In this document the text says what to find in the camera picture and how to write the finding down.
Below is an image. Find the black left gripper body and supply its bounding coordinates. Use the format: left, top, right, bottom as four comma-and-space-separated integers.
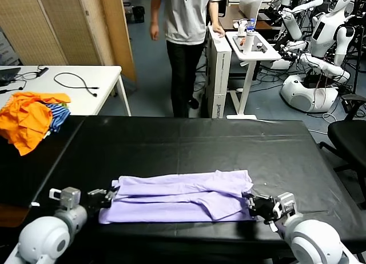
85, 194, 113, 213

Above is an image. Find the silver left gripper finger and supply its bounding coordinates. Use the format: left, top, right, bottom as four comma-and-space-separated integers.
86, 188, 109, 198
105, 185, 121, 203

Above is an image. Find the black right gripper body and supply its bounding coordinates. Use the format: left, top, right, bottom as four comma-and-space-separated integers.
250, 195, 277, 222

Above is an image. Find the lavender t-shirt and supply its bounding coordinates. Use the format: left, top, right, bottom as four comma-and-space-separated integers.
98, 169, 255, 225

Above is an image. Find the low white robot base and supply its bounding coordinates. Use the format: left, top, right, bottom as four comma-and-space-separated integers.
268, 59, 293, 70

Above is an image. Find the person's right hand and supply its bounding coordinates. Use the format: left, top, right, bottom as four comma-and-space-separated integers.
150, 22, 161, 42

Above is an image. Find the large black table cover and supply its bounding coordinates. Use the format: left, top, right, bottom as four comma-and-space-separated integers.
17, 115, 366, 259

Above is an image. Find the blue striped garment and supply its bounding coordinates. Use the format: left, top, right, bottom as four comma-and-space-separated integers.
45, 102, 71, 134

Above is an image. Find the white side table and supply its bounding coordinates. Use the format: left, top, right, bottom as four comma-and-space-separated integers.
0, 65, 133, 117

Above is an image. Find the orange garment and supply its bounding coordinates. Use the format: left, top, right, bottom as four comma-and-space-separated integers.
0, 91, 72, 157

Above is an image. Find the black office chair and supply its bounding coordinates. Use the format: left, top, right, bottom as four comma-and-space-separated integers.
318, 93, 366, 211

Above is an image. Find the tall white cardboard box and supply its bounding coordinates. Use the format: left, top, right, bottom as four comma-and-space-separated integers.
204, 24, 233, 119

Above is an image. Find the white standing desk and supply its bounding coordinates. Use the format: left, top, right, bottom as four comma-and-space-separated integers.
225, 30, 283, 121

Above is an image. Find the black laptop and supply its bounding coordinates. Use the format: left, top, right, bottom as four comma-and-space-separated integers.
0, 66, 22, 87

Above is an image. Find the white thermos bottle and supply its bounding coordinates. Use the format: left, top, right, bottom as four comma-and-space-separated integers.
242, 30, 256, 55

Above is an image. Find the wooden folding screen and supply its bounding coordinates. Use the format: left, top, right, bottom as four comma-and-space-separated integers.
0, 0, 140, 89

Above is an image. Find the brown wooden desk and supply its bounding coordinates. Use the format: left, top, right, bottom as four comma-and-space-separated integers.
225, 3, 284, 32

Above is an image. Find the white humanoid robot black panel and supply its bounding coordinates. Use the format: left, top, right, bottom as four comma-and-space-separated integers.
281, 0, 357, 78

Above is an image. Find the black trash bin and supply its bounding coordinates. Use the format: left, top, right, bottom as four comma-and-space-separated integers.
132, 5, 146, 23

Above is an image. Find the person in grey t-shirt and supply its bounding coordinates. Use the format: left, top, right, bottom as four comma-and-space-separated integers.
149, 0, 228, 119

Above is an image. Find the white curved cover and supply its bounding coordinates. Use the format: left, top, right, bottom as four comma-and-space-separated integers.
239, 0, 273, 25

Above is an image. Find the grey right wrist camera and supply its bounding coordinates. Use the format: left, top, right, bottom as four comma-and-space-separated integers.
273, 191, 297, 219

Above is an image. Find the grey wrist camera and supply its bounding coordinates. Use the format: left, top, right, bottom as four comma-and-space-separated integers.
49, 186, 82, 211
273, 191, 297, 219

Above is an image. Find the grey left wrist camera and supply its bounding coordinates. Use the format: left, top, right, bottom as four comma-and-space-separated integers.
49, 186, 82, 211

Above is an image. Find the thick black cable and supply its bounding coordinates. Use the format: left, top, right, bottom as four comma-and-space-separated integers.
54, 72, 100, 98

